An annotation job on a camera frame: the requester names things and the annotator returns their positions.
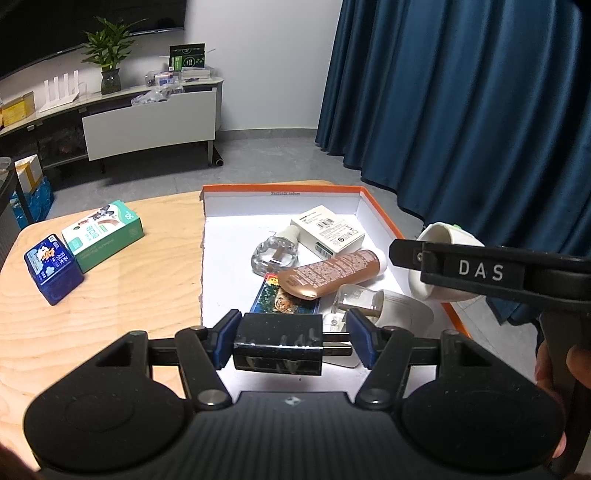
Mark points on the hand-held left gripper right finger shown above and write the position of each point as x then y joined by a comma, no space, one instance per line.
362,337

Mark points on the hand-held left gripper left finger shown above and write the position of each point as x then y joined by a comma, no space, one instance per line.
228,337

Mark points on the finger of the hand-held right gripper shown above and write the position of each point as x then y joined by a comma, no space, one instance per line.
406,254

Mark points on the white wall charger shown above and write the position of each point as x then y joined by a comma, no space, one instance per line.
333,323

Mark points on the white plug-in mosquito repeller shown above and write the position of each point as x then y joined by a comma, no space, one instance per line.
443,233

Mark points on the black wall charger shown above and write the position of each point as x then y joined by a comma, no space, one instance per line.
277,337

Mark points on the white tray with orange rim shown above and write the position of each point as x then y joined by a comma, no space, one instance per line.
240,240

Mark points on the person's right hand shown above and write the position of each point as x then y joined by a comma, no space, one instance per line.
582,364

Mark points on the white rounded plastic device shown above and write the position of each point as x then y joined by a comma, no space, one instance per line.
406,314

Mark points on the colourful card box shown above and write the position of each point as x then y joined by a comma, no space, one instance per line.
281,297

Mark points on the brown cosmetic tube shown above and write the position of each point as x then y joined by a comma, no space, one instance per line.
332,272

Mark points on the white charger carton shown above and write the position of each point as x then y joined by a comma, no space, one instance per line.
328,230

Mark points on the heart-shaped clear bottle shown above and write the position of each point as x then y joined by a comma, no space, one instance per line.
272,254

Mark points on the blue curtain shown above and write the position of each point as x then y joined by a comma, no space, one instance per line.
461,115

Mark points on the green and white carton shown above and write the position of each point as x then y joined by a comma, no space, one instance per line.
101,240

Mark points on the blue tissue box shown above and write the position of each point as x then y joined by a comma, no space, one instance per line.
51,267

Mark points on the black table with ribbed base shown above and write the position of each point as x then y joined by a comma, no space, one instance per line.
5,221

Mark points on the clear plastic bag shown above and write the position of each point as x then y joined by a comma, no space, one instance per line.
152,97

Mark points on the cardboard box with yellow tape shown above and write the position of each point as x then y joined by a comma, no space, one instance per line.
28,171

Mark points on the small clear plastic box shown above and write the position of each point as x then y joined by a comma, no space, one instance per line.
161,79

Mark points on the television cabinet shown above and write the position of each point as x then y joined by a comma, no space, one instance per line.
55,124

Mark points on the potted plant in dark vase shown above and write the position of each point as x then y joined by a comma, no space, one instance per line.
111,81

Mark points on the green and black box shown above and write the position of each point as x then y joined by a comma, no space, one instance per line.
187,57

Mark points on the white router with antennas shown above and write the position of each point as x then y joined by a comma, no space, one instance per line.
62,99

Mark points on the black television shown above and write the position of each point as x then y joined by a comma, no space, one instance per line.
46,27

